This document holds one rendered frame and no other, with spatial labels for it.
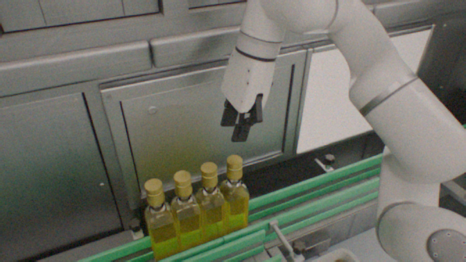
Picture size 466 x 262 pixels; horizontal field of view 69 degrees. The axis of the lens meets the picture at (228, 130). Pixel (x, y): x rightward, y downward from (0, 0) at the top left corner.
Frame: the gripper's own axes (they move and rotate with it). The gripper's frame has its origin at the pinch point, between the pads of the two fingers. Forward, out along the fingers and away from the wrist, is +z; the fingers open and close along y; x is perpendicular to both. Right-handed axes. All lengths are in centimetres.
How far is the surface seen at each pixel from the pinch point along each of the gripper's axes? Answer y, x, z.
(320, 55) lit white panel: -12.7, 26.1, -11.5
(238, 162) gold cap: 1.2, 2.7, 8.5
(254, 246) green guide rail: 6.0, 11.3, 31.4
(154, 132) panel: -12.2, -12.0, 9.4
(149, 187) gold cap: 0.9, -15.4, 13.3
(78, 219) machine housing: -15.3, -26.8, 36.8
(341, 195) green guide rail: 3.7, 36.4, 20.6
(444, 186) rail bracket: 7, 78, 20
